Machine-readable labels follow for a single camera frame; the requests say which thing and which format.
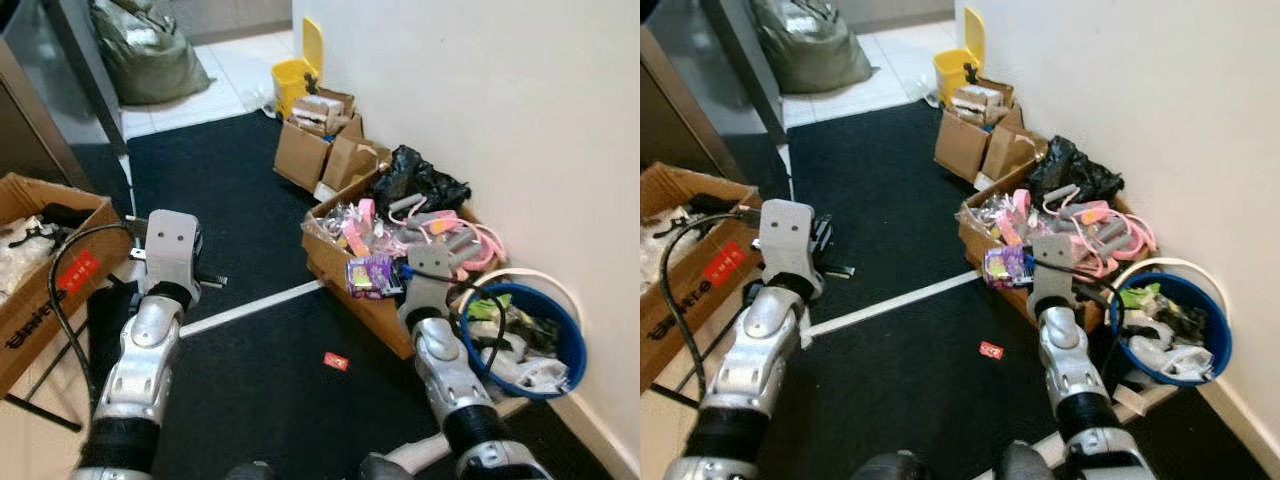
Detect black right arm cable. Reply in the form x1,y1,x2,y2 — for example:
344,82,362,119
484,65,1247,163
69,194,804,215
1030,258,1126,376
408,265,506,381

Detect small plain cardboard box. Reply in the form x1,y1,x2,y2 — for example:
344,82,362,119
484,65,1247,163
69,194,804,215
320,135,393,201
982,125,1051,183

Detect large green sack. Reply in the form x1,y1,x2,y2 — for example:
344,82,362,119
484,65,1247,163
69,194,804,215
88,0,214,106
750,0,879,96

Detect black item in box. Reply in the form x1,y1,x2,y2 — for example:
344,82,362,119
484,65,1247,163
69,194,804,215
30,202,96,246
680,192,746,226

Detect blue bucket with white handle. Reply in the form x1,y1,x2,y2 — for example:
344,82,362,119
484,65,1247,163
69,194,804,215
460,265,589,401
1108,257,1235,388

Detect wide cardboard box with clutter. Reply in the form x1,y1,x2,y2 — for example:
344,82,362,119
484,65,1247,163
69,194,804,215
302,175,481,359
958,165,1151,331

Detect printed brown cardboard box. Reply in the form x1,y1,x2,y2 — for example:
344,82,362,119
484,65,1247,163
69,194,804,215
0,172,134,399
640,162,766,393

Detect purple snack packet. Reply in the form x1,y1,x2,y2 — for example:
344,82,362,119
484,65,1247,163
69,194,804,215
346,254,407,302
984,245,1033,291

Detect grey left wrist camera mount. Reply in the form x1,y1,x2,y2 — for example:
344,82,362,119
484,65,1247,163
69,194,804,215
758,198,821,281
143,209,202,291

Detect white plastic wrapping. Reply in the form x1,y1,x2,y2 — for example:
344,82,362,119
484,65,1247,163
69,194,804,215
640,205,706,296
0,213,56,306

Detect crumpled brown paper stack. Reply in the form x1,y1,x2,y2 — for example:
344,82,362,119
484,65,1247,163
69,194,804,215
292,95,351,136
952,85,1006,126

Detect open cardboard box with papers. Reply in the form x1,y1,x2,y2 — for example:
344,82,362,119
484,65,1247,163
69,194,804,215
274,90,361,193
934,78,1023,183

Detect white floor strip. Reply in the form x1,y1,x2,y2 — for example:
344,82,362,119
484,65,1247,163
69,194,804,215
180,280,326,338
805,270,968,338

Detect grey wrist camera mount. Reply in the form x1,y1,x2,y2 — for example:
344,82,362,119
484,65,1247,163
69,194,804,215
758,198,821,281
1028,234,1079,313
143,209,202,291
403,247,453,316

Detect yellow plastic trash bin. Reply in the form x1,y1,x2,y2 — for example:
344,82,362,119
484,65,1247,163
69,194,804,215
935,5,986,106
272,17,326,119

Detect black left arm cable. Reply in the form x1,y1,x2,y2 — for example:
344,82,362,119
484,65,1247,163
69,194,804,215
48,220,153,411
662,208,771,401

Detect grey metal cabinet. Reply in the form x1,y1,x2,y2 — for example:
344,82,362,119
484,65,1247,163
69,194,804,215
640,0,793,186
0,0,131,196

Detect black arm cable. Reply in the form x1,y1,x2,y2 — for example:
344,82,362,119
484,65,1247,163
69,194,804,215
408,265,506,381
662,208,771,401
1030,258,1126,376
48,220,153,411

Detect grey robot right foot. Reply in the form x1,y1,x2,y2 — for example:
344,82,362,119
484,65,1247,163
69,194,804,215
993,440,1053,480
358,452,413,480

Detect pink flat strap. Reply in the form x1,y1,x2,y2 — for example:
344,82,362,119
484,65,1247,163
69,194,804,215
1000,188,1036,246
342,198,377,259

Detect black plastic bag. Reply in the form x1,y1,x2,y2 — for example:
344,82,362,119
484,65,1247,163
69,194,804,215
1028,135,1126,206
372,145,471,213

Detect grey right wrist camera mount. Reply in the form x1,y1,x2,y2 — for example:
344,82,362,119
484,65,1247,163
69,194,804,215
403,247,453,316
1028,234,1079,313

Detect white crumpled trash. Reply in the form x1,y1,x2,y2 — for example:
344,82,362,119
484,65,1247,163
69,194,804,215
1125,318,1216,381
488,330,573,393

